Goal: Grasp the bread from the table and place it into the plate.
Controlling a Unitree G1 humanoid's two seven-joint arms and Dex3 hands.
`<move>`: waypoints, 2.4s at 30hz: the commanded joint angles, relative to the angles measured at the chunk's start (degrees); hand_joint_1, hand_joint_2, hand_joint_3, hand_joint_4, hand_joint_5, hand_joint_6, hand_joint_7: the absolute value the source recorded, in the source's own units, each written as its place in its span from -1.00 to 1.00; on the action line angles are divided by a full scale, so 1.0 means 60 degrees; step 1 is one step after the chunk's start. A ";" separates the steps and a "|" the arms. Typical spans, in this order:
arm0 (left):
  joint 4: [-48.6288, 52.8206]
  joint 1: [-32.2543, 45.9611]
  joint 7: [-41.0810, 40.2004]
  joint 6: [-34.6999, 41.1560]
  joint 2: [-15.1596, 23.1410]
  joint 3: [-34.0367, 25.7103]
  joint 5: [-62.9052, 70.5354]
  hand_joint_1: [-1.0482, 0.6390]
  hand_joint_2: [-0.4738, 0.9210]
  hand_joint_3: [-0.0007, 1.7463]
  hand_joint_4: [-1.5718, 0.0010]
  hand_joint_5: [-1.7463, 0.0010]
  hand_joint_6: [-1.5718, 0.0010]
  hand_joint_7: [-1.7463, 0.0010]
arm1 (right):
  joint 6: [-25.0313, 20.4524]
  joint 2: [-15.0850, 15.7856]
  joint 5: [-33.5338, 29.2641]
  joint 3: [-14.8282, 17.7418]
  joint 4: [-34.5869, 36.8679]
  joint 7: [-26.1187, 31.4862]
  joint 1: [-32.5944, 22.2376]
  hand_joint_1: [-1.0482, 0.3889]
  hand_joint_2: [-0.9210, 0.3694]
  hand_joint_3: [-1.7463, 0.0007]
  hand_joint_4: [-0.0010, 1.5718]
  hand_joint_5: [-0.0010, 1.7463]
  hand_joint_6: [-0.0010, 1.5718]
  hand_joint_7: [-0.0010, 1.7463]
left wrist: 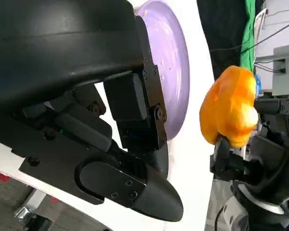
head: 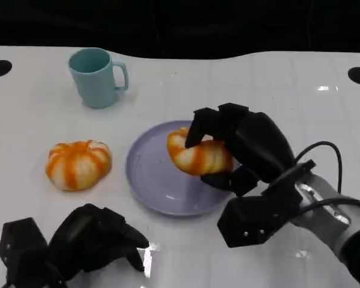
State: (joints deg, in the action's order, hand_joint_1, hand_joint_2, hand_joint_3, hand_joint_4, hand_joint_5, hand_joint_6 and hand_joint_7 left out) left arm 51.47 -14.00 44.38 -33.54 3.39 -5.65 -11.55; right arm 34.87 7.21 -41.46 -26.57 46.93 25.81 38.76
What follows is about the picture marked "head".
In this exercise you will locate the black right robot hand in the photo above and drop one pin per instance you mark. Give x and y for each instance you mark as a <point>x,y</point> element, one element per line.
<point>258,144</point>

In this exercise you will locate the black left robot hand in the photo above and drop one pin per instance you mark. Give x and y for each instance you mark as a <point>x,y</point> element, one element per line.
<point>87,237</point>

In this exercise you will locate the orange and white bread roll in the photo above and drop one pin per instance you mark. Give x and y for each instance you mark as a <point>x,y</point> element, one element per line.
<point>195,157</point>
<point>78,165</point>

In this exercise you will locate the lilac plate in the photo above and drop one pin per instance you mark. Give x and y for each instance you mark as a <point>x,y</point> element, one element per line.
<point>156,183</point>

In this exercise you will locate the pale green mug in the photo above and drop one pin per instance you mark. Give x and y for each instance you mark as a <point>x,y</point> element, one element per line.
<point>93,81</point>

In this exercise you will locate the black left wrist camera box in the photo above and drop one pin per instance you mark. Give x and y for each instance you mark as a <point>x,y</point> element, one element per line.
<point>21,243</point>

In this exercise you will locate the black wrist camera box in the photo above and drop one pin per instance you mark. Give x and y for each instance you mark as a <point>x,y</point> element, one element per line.
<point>252,219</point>
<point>21,243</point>

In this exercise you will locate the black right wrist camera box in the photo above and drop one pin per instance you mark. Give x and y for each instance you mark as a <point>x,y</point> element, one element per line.
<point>252,219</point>

